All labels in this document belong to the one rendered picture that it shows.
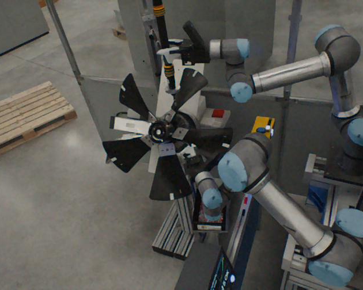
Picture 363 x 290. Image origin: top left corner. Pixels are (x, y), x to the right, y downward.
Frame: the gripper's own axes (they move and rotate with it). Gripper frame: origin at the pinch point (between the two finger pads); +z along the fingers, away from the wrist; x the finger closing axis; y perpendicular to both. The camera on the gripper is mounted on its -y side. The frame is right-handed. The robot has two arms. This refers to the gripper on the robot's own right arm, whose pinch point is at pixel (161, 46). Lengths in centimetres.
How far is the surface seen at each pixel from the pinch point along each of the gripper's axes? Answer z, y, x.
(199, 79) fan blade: -11.2, 24.0, 14.4
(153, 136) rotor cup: 11.4, 45.8, -4.2
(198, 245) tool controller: -22, 42, -63
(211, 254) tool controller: -28, 41, -67
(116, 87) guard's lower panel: 75, 74, 85
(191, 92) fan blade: -7.4, 28.7, 9.4
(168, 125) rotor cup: 3.4, 41.0, -1.3
